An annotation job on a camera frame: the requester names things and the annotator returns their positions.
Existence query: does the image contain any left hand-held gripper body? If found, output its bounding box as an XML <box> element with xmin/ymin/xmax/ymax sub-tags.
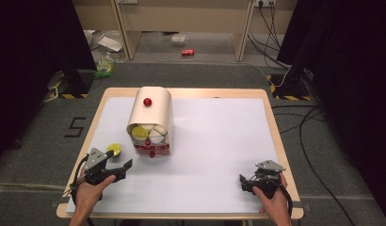
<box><xmin>83</xmin><ymin>147</ymin><xmax>126</xmax><ymax>186</ymax></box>

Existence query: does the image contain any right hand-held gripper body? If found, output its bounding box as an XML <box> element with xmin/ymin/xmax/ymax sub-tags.
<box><xmin>247</xmin><ymin>159</ymin><xmax>287</xmax><ymax>201</ymax></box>

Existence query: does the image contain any yellow round slice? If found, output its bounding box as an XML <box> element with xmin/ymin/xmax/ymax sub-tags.
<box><xmin>131</xmin><ymin>126</ymin><xmax>150</xmax><ymax>141</ymax></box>
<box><xmin>106</xmin><ymin>142</ymin><xmax>122</xmax><ymax>157</ymax></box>

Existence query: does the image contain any cream rounded box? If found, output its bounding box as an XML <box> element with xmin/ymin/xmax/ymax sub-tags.
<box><xmin>126</xmin><ymin>86</ymin><xmax>175</xmax><ymax>158</ymax></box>

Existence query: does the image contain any person's right hand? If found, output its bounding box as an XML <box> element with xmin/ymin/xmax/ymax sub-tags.
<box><xmin>251</xmin><ymin>173</ymin><xmax>293</xmax><ymax>218</ymax></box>

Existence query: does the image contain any person's left hand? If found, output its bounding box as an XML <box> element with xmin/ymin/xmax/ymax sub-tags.
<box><xmin>72</xmin><ymin>168</ymin><xmax>117</xmax><ymax>215</ymax></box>

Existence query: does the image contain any red clear drawer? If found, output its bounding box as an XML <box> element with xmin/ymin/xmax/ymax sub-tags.
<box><xmin>134</xmin><ymin>142</ymin><xmax>171</xmax><ymax>158</ymax></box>

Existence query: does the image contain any white table sheet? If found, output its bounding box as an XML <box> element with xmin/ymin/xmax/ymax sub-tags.
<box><xmin>66</xmin><ymin>96</ymin><xmax>288</xmax><ymax>215</ymax></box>

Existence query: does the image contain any black stand base, striped tape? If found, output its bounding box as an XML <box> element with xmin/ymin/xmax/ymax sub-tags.
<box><xmin>265</xmin><ymin>73</ymin><xmax>312</xmax><ymax>102</ymax></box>
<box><xmin>43</xmin><ymin>69</ymin><xmax>95</xmax><ymax>103</ymax></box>

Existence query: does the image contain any green plastic bag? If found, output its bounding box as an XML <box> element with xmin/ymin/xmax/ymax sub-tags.
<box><xmin>94</xmin><ymin>57</ymin><xmax>117</xmax><ymax>79</ymax></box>

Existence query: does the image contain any white crumpled wrapping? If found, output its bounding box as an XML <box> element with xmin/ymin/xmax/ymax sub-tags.
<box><xmin>84</xmin><ymin>29</ymin><xmax>124</xmax><ymax>53</ymax></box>

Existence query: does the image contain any black curtain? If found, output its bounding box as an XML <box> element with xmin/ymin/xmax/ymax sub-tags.
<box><xmin>0</xmin><ymin>0</ymin><xmax>98</xmax><ymax>159</ymax></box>
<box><xmin>277</xmin><ymin>0</ymin><xmax>386</xmax><ymax>218</ymax></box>

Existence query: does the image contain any clear plastic packet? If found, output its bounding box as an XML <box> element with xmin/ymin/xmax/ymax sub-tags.
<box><xmin>169</xmin><ymin>33</ymin><xmax>188</xmax><ymax>46</ymax></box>

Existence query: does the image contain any beige wooden desk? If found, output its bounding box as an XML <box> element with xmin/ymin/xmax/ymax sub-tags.
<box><xmin>72</xmin><ymin>0</ymin><xmax>298</xmax><ymax>62</ymax></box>

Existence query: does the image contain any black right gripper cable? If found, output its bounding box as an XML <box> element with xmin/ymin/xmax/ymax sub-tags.
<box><xmin>270</xmin><ymin>177</ymin><xmax>295</xmax><ymax>218</ymax></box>

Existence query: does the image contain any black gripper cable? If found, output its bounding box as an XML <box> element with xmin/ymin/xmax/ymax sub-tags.
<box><xmin>69</xmin><ymin>153</ymin><xmax>90</xmax><ymax>208</ymax></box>
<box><xmin>270</xmin><ymin>177</ymin><xmax>295</xmax><ymax>218</ymax></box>

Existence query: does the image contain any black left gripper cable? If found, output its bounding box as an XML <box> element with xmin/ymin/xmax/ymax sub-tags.
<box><xmin>69</xmin><ymin>153</ymin><xmax>90</xmax><ymax>208</ymax></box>

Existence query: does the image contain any black floor cable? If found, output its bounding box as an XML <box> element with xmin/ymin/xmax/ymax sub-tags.
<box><xmin>270</xmin><ymin>104</ymin><xmax>357</xmax><ymax>226</ymax></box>

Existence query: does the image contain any black power cable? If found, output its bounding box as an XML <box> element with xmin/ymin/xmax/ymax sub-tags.
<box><xmin>247</xmin><ymin>3</ymin><xmax>291</xmax><ymax>71</ymax></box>

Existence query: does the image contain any white wall socket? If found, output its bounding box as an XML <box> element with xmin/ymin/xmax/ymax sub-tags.
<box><xmin>254</xmin><ymin>0</ymin><xmax>277</xmax><ymax>8</ymax></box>

